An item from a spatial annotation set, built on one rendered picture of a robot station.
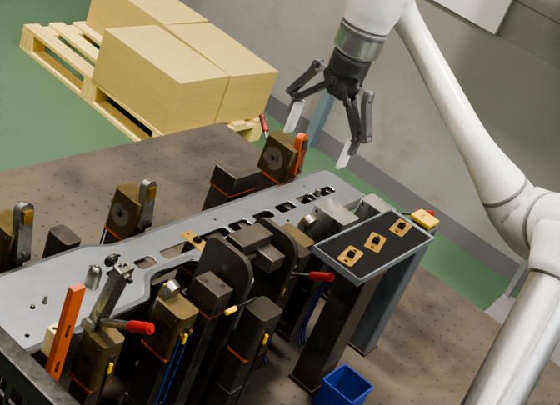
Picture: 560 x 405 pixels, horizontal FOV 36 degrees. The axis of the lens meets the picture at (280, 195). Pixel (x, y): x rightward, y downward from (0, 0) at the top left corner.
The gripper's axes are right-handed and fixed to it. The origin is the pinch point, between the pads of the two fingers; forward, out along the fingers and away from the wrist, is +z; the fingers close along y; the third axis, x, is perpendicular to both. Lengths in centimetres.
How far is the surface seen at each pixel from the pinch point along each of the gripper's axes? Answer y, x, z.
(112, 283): 8.8, 37.4, 28.0
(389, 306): -12, -57, 57
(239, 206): 31, -35, 46
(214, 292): 1.6, 13.6, 34.1
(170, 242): 28, -4, 46
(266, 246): 4.1, -5.1, 30.3
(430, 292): -8, -107, 76
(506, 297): -7, -245, 136
